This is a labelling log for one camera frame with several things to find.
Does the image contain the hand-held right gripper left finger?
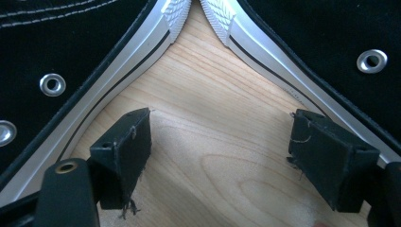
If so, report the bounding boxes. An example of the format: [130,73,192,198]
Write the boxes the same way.
[89,107,153,211]

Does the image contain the black canvas sneaker white laces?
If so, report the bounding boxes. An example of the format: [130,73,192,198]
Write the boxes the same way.
[199,0,401,168]
[0,0,193,207]

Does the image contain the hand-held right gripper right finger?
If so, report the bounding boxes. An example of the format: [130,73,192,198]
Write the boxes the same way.
[287,108,381,214]

